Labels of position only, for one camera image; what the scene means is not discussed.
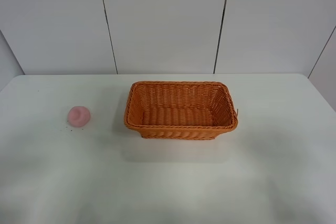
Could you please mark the orange woven wicker basket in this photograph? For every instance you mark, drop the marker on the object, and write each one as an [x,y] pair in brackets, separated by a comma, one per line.
[187,110]

